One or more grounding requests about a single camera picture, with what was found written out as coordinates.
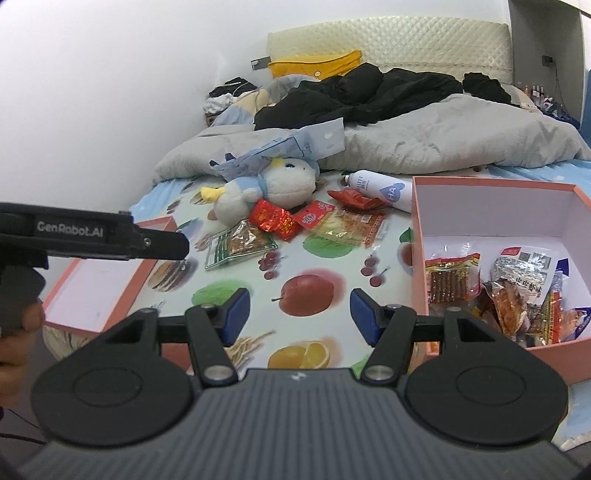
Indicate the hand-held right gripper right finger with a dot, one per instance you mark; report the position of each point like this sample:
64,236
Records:
364,318

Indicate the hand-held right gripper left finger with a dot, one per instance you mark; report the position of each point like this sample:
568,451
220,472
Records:
238,314

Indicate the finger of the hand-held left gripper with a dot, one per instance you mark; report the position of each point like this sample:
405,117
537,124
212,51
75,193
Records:
166,243

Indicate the green edged snack packet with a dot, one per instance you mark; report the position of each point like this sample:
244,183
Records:
235,244

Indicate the clear yellow chips snack packet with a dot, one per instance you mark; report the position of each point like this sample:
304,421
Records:
355,230

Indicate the brown sticks snack packet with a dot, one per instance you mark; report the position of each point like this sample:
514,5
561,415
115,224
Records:
450,279

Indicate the red foil snack packet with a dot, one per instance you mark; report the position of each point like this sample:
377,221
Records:
272,219

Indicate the small red white snack packet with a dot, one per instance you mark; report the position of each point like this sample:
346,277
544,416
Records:
314,214

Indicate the red crinkled snack packet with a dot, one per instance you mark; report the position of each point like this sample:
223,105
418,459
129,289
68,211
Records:
353,198

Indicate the orange snack packet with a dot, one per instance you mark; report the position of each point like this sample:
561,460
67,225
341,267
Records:
505,314

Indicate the pink cardboard box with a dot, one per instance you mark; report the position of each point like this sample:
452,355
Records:
485,212

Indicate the red striped snack packet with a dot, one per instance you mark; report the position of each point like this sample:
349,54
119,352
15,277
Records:
554,323

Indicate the blue snack packet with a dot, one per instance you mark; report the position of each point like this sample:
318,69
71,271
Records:
563,272

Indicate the person's left hand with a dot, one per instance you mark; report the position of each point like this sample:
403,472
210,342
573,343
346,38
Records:
30,321

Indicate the pink box lid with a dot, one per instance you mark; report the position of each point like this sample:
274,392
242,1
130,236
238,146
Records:
92,286

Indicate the fruit printed mat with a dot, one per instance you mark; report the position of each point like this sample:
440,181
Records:
304,258

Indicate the white bottle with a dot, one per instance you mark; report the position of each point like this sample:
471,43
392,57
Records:
378,187

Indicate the brown cardboard box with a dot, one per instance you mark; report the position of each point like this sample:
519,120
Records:
212,119

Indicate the plush duck toy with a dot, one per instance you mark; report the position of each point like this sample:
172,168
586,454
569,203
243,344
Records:
286,184

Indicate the pile of clothes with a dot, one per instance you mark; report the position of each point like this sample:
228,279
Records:
226,92

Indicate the blue printed plastic bag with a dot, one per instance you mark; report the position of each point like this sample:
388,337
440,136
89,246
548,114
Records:
304,141

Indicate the grey blanket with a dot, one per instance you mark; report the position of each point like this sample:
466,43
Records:
438,134

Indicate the large black clothing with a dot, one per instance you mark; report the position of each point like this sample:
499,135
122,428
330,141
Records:
351,92

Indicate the yellow pillow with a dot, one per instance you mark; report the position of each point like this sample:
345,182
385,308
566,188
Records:
314,67

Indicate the small black garment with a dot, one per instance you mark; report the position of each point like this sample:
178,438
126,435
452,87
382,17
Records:
485,87

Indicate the cream quilted headboard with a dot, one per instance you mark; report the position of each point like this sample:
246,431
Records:
392,41

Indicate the row of cosmetic bottles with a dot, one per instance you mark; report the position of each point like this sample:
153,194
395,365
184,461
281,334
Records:
535,92

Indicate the grey wall plate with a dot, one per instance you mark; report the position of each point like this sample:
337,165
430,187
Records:
261,62

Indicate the wall socket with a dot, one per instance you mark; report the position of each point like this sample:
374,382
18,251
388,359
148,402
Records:
547,59

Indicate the wall wardrobe cabinet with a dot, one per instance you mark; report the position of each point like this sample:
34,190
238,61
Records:
545,27

